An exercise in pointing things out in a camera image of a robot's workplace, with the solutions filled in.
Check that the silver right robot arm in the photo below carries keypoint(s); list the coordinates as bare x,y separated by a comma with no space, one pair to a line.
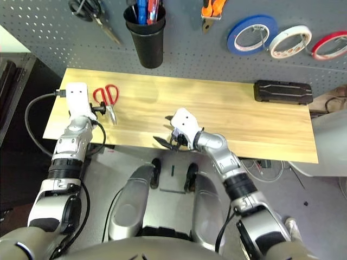
217,146

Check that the silver double peg hook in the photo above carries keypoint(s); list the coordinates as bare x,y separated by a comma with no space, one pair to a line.
306,46

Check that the white sneaker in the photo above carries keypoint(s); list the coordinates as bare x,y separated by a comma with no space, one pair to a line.
291,227

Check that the silver scissors peg hook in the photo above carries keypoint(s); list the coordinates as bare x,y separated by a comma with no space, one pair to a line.
80,8

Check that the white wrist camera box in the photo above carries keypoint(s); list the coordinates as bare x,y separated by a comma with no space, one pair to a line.
184,122
78,100

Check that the dark metal cabinet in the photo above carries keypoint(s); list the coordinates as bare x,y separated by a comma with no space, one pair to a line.
13,81

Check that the silver right robot leg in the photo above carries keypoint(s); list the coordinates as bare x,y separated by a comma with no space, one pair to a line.
206,205

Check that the grey metal pegboard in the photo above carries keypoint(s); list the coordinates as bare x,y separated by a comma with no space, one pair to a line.
189,40

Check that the black plastic tool case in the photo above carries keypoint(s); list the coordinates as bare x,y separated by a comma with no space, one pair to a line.
282,92

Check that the red tape roll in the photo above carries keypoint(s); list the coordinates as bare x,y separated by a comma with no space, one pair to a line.
315,52

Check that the long black floor tape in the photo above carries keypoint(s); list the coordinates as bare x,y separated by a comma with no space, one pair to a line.
172,190

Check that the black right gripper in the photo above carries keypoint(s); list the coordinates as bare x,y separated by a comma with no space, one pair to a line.
181,140

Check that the black power strip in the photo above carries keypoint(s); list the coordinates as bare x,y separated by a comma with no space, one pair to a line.
265,163

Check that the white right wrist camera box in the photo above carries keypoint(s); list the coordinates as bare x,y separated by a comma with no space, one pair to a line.
184,122

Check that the white tape roll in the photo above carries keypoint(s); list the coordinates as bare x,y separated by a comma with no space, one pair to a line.
273,52

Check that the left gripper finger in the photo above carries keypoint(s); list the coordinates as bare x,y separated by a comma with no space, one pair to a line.
100,108

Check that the blue tape roll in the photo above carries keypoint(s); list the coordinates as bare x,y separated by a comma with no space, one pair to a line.
231,43

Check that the clear red-striped screwdriver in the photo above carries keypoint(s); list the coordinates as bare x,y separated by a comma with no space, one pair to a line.
150,10

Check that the silver red-tape peg hook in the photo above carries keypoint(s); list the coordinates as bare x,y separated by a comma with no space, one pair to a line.
340,40

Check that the silver left robot leg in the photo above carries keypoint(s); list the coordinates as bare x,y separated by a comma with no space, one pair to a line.
127,205

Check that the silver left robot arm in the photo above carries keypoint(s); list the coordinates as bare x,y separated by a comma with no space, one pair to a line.
70,140

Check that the grey robot torso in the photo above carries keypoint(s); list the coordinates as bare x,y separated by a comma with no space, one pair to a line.
141,250

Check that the silver robot leg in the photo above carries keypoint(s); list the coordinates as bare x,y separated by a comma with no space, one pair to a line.
206,205
127,205

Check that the white cabinet top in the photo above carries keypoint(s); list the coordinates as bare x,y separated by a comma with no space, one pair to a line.
11,43

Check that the red screwdriver with white print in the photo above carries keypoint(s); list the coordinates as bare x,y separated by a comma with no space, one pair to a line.
156,9

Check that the silver blue-tape peg hook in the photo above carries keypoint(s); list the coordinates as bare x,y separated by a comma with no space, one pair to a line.
262,40

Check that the short black floor tape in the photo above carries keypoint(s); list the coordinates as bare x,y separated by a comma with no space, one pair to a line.
172,171

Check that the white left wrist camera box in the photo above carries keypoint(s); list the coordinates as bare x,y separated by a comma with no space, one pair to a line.
78,100

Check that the white rounded furniture piece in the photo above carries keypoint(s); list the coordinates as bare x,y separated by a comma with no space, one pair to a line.
325,146

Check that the orange black pliers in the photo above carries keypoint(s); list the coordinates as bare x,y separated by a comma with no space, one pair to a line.
217,6

